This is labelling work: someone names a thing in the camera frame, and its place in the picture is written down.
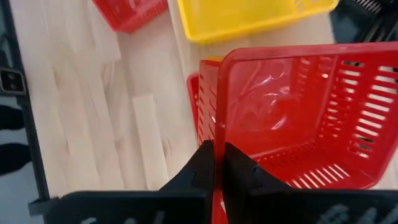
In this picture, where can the black plastic slotted basket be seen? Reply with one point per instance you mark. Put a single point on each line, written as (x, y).
(367, 28)

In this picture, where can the yellow plastic slotted basket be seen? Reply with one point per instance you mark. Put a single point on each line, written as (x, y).
(214, 58)
(242, 15)

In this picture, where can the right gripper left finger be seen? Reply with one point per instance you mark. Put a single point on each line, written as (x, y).
(174, 205)

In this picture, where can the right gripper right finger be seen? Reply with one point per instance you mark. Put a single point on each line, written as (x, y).
(280, 205)

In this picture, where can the black aluminium table frame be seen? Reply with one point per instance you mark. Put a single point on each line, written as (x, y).
(33, 140)

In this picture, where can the red plastic slotted basket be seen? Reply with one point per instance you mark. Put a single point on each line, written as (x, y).
(130, 15)
(280, 109)
(205, 93)

